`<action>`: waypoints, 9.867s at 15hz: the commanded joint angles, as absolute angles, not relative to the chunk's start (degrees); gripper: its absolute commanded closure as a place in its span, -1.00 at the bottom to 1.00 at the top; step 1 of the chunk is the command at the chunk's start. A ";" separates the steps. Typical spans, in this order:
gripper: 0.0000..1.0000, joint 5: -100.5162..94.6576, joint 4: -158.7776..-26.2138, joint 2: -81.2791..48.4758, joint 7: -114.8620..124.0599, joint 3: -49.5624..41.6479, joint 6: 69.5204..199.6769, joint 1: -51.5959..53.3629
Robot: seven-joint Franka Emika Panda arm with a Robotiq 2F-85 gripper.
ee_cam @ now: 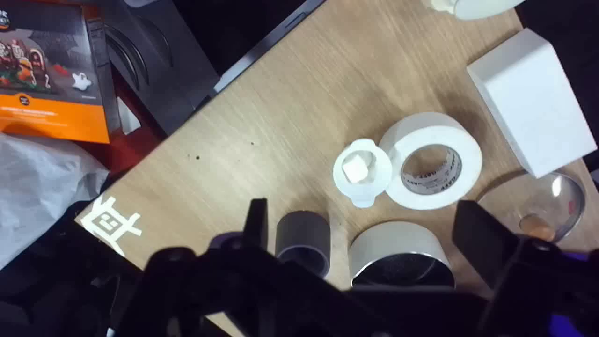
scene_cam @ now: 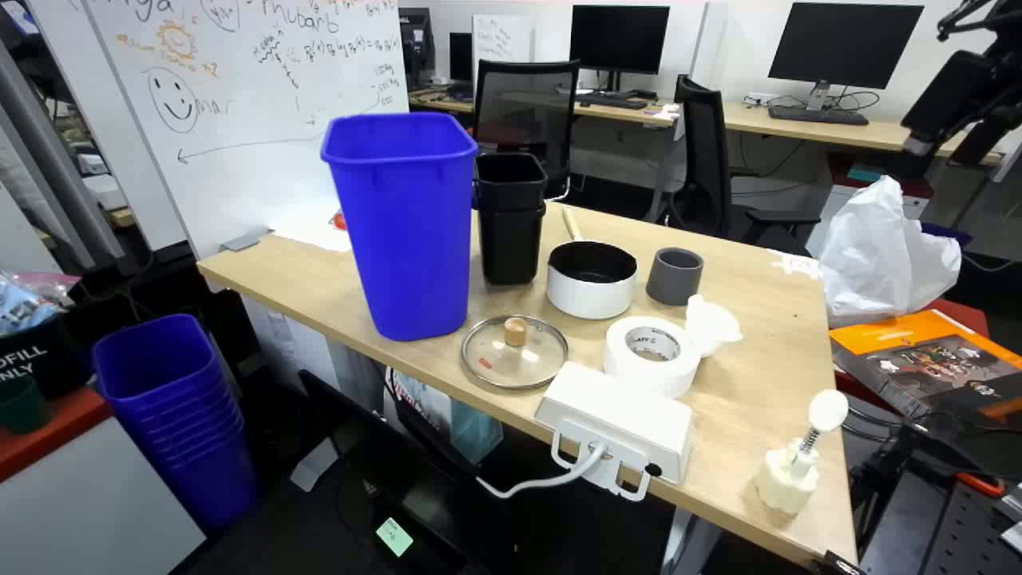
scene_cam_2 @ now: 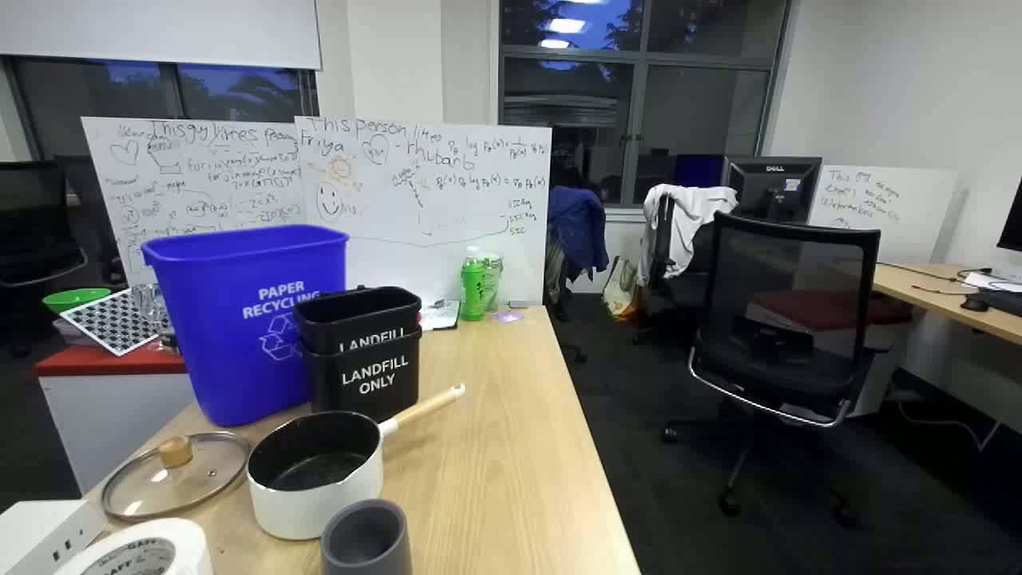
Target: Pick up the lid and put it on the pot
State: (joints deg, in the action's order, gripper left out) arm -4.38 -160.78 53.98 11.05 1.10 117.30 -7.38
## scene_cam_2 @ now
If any white cabinet with red top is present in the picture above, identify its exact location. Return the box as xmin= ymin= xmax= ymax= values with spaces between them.
xmin=33 ymin=340 xmax=198 ymax=494

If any white control box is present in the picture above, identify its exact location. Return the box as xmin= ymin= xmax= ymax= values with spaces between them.
xmin=0 ymin=494 xmax=116 ymax=575

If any white tape roll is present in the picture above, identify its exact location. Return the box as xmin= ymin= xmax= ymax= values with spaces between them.
xmin=53 ymin=513 xmax=217 ymax=575

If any grey cup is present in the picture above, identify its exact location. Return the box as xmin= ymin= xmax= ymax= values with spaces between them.
xmin=319 ymin=494 xmax=414 ymax=575

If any maroon seat cushion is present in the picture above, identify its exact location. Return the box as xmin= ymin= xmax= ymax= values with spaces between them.
xmin=744 ymin=286 xmax=915 ymax=329

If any green plastic bowl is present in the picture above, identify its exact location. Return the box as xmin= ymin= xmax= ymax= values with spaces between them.
xmin=42 ymin=283 xmax=116 ymax=318

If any blue jacket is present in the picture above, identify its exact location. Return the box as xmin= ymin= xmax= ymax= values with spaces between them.
xmin=546 ymin=185 xmax=613 ymax=280

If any white jacket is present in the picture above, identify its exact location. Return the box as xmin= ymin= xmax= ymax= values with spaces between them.
xmin=641 ymin=183 xmax=742 ymax=280

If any blue paper recycling bin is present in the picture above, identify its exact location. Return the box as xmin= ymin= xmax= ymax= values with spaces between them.
xmin=139 ymin=219 xmax=352 ymax=432

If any checkerboard calibration board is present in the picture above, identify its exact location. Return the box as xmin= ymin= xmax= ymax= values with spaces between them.
xmin=57 ymin=283 xmax=172 ymax=356

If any whiteboard with sun drawing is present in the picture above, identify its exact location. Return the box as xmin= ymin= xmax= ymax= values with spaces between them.
xmin=295 ymin=114 xmax=557 ymax=312

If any black mesh office chair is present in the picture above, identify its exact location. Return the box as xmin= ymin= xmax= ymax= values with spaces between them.
xmin=662 ymin=209 xmax=884 ymax=524

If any yellow floor bag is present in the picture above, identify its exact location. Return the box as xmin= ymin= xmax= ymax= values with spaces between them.
xmin=599 ymin=255 xmax=646 ymax=322

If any green bottle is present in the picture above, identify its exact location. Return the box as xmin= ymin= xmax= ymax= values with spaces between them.
xmin=456 ymin=247 xmax=504 ymax=322

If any black computer monitor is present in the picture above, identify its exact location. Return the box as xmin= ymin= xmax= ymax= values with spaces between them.
xmin=996 ymin=177 xmax=1022 ymax=255

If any small whiteboard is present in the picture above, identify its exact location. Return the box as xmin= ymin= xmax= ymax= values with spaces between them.
xmin=809 ymin=161 xmax=962 ymax=267

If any wooden office desk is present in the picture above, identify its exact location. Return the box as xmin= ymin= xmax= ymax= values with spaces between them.
xmin=872 ymin=263 xmax=1022 ymax=348

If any black landfill bin on table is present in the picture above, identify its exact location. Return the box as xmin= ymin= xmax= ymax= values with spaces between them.
xmin=295 ymin=283 xmax=425 ymax=423

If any small white desk item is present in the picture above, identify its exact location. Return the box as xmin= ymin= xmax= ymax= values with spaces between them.
xmin=417 ymin=297 xmax=464 ymax=332

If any black Dell monitor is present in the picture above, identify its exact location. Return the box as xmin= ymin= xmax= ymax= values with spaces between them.
xmin=723 ymin=154 xmax=823 ymax=225

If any whiteboard with dense writing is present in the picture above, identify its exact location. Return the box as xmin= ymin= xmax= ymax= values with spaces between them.
xmin=80 ymin=114 xmax=322 ymax=291

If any glass lid with wooden knob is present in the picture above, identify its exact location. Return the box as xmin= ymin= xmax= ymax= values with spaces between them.
xmin=100 ymin=428 xmax=254 ymax=524

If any white roller blind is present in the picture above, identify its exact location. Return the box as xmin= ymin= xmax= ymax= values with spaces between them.
xmin=0 ymin=0 xmax=322 ymax=74

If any black keyboard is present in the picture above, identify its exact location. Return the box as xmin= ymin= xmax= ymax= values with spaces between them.
xmin=957 ymin=286 xmax=1022 ymax=318

